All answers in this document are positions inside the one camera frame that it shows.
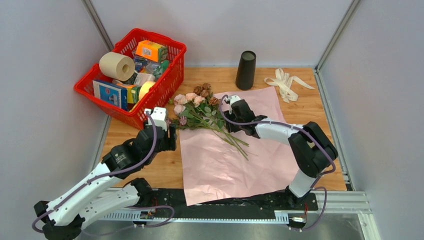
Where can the pink wrapped packet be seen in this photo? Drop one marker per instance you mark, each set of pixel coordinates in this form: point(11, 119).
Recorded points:
point(141, 78)

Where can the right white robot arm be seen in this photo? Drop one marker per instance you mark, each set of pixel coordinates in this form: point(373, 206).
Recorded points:
point(313, 152)

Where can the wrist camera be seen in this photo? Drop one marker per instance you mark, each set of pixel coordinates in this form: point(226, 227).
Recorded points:
point(157, 116)
point(232, 99)

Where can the blue and white box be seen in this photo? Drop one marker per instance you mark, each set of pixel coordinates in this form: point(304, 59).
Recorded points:
point(111, 93)

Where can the beige toilet paper roll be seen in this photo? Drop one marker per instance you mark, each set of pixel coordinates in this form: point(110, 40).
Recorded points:
point(117, 66)

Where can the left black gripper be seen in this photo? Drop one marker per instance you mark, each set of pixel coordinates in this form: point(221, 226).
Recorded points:
point(170, 143)

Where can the pink and purple wrapping paper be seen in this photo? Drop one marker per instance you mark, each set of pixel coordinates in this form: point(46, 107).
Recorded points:
point(214, 170)

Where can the green and yellow box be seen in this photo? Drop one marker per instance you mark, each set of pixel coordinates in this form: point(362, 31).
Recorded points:
point(133, 92)

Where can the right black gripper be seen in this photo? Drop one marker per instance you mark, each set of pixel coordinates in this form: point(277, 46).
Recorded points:
point(232, 129)

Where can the orange and green box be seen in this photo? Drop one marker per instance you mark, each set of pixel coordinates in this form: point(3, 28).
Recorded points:
point(152, 51)

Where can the black tapered vase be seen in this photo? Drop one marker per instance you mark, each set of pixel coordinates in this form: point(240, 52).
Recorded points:
point(246, 70)

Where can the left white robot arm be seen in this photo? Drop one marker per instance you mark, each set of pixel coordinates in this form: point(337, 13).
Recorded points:
point(66, 217)

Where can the aluminium frame rail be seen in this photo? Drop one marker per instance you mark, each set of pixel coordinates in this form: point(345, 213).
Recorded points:
point(332, 202)

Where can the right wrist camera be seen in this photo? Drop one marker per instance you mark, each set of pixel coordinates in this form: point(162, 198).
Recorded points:
point(232, 99)

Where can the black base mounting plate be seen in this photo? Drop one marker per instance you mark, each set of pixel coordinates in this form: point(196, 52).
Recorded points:
point(258, 207)

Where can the cream ribbon with gold print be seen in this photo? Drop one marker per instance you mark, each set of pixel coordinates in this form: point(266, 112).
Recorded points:
point(284, 81)

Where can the purple flower bouquet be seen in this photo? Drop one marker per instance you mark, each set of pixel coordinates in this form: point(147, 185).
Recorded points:
point(199, 109)

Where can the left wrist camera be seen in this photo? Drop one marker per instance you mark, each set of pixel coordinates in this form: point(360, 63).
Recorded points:
point(157, 116)

